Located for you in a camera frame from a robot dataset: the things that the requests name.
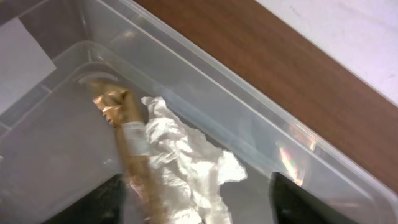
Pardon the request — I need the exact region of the white napkin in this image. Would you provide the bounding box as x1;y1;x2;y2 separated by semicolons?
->
141;97;248;224

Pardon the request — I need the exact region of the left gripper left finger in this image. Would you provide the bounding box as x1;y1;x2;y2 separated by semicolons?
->
43;174;126;224

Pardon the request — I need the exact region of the gold foil wrapper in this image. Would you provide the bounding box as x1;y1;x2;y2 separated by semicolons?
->
85;78;167;223

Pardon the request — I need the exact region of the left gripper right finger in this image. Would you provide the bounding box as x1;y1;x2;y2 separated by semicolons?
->
269;172;358;224

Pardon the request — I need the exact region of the clear plastic waste bin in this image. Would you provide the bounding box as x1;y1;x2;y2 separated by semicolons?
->
1;1;397;223

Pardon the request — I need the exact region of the white label on bin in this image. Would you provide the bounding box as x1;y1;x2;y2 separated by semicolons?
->
0;18;56;113

